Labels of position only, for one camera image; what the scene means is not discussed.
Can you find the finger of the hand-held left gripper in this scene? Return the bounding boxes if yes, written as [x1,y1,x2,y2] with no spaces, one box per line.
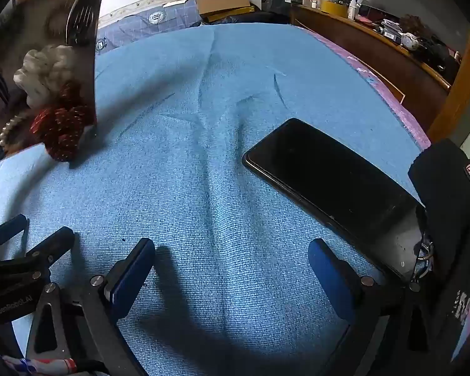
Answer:
[0,214,28,249]
[8,226,76,283]

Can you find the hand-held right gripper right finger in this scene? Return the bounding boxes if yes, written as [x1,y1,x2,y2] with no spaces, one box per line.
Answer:
[308,238,431,376]

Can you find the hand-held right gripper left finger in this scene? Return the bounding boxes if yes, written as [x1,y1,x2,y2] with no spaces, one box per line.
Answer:
[25,238,156,376]

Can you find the red polka dot scrunchie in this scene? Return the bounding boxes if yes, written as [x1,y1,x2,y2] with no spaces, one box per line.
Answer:
[29,82,97,162]

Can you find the red white blue striped cloth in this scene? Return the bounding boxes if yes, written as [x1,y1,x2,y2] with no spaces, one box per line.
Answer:
[0,354,79,376]

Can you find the black smartphone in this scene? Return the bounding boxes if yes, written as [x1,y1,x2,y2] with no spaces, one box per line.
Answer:
[242,117,427,283]

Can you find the black cloth with patch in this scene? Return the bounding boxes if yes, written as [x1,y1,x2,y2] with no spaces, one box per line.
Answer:
[407,138,470,361]

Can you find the white polka dot scrunchie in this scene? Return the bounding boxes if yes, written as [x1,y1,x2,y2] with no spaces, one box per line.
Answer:
[13,45,79,108]

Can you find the pink bed sheet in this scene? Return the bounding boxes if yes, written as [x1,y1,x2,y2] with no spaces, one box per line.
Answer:
[298,25,431,149]

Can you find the black hair claw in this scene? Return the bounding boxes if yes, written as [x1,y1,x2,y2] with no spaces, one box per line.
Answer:
[65,0,102,48]

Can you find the wooden cabinet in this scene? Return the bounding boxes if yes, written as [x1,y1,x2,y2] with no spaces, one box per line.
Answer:
[290,4,455,134]

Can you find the blue plaid quilt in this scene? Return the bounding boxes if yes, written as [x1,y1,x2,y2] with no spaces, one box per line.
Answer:
[95,0,204,53]

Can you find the heap of small sundries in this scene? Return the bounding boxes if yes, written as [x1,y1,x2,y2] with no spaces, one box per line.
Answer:
[360,8,461,73]

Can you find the yellow tape roll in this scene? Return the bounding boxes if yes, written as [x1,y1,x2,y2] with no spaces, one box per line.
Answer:
[320,0,349,18]

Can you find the yellow flat box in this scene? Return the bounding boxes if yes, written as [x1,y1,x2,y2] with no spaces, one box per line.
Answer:
[201,8,255,23]

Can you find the open cardboard box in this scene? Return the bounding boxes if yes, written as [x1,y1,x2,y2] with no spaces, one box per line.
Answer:
[196,0,255,18]

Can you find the metal key ring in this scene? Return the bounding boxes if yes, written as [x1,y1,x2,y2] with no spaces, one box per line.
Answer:
[414,232,435,279]

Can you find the white pearl necklace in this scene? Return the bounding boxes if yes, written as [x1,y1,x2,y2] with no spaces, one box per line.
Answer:
[0,112,34,149]

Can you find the wooden door frame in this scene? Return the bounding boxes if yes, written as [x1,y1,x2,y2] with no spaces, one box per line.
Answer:
[427,27,470,145]

